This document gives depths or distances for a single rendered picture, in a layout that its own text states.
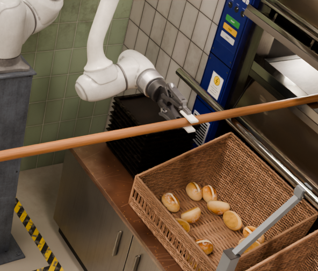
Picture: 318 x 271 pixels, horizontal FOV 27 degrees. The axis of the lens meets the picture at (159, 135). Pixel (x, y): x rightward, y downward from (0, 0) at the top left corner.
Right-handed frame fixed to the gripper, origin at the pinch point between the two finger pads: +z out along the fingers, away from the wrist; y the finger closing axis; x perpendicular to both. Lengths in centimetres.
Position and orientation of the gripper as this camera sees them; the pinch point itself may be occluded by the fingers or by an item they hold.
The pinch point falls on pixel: (187, 121)
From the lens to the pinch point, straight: 223.0
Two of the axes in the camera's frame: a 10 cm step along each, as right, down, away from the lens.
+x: -8.2, 1.5, -5.5
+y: -2.3, 8.0, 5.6
